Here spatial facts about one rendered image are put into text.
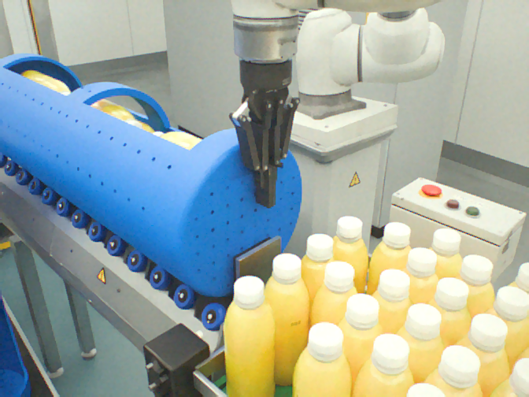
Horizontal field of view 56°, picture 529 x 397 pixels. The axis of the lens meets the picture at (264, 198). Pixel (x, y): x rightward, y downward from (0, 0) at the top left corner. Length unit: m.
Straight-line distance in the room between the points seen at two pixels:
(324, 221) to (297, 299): 0.80
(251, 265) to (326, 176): 0.64
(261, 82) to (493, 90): 3.05
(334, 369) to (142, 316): 0.50
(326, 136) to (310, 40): 0.27
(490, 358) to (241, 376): 0.32
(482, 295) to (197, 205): 0.42
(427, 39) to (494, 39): 2.24
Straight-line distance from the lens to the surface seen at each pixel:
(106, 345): 2.26
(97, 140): 0.95
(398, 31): 1.36
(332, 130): 1.34
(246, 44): 0.70
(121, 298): 1.07
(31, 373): 2.03
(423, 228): 0.93
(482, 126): 3.76
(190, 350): 0.74
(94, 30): 6.30
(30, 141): 1.17
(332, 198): 1.47
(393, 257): 0.81
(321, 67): 1.42
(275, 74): 0.71
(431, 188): 0.95
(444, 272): 0.82
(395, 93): 2.51
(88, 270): 1.17
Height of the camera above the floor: 1.52
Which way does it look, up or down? 28 degrees down
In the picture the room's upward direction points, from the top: straight up
